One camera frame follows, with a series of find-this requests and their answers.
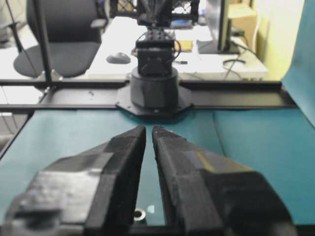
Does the teal table mat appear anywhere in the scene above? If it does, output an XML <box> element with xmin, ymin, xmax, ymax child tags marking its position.
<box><xmin>0</xmin><ymin>0</ymin><xmax>315</xmax><ymax>236</ymax></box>

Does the grey computer mouse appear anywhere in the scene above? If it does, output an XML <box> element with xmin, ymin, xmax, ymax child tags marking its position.
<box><xmin>106</xmin><ymin>52</ymin><xmax>131</xmax><ymax>64</ymax></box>

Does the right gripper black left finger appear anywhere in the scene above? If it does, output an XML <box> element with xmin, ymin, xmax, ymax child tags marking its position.
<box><xmin>0</xmin><ymin>125</ymin><xmax>146</xmax><ymax>236</ymax></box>

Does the cardboard box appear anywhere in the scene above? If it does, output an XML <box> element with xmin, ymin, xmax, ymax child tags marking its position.
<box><xmin>228</xmin><ymin>3</ymin><xmax>257</xmax><ymax>48</ymax></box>

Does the black computer monitor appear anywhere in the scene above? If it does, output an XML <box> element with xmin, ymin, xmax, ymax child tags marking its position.
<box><xmin>196</xmin><ymin>0</ymin><xmax>240</xmax><ymax>55</ymax></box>

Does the white desk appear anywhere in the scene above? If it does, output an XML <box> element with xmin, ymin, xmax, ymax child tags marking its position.
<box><xmin>87</xmin><ymin>16</ymin><xmax>269</xmax><ymax>80</ymax></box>

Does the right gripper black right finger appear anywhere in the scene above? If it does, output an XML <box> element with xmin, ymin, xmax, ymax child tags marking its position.
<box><xmin>152</xmin><ymin>126</ymin><xmax>298</xmax><ymax>236</ymax></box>

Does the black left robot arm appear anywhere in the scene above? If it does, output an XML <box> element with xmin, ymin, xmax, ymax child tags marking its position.
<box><xmin>110</xmin><ymin>0</ymin><xmax>199</xmax><ymax>117</ymax></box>

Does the black aluminium frame rail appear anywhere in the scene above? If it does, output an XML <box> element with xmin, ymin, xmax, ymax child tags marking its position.
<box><xmin>0</xmin><ymin>79</ymin><xmax>297</xmax><ymax>115</ymax></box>

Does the silver metal washer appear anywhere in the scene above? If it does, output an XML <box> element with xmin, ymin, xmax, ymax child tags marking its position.
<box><xmin>133</xmin><ymin>208</ymin><xmax>146</xmax><ymax>224</ymax></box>

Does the black office chair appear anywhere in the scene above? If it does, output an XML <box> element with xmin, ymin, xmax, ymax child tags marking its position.
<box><xmin>13</xmin><ymin>0</ymin><xmax>108</xmax><ymax>78</ymax></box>

